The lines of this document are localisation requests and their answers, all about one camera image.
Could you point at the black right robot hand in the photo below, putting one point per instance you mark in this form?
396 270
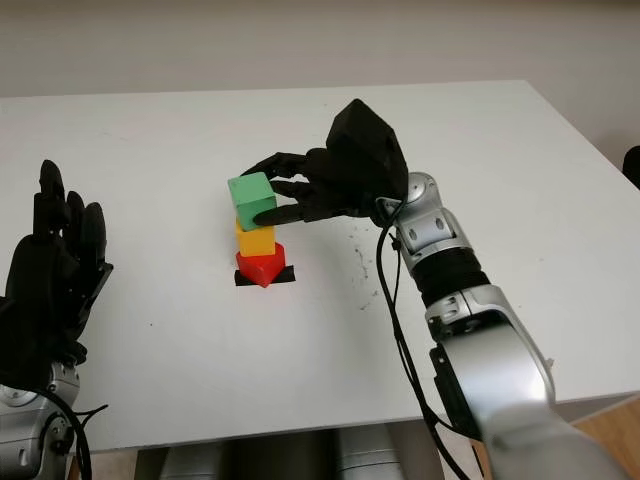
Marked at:
325 195

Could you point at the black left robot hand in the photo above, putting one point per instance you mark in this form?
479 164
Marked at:
45 280

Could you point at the green wooden block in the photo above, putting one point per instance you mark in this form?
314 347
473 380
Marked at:
250 195

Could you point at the yellow wooden block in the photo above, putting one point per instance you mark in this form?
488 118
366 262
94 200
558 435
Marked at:
255 242

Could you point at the red wooden block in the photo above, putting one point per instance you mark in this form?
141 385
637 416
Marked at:
260 267

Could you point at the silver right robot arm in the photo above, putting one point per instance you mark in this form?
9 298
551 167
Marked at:
500 360

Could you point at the black tape strip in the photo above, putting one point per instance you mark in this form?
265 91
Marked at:
289 276

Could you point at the silver left robot leg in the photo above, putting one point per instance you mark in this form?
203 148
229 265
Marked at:
192 462

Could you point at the silver robot leg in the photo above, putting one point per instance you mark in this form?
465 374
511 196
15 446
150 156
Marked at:
192 462
370 455

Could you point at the silver right robot leg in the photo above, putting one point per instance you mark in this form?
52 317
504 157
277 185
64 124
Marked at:
370 455

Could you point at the white table leg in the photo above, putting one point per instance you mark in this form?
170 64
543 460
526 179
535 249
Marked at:
462 460

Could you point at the black round object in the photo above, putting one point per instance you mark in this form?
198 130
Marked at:
633 167

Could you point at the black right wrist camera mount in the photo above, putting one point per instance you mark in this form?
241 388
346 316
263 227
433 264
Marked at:
367 150

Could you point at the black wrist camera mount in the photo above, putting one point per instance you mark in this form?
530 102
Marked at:
367 150
20 345

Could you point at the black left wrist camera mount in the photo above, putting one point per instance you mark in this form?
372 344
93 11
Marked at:
20 345

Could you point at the grey metal table frame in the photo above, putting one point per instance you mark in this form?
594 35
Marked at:
615 406

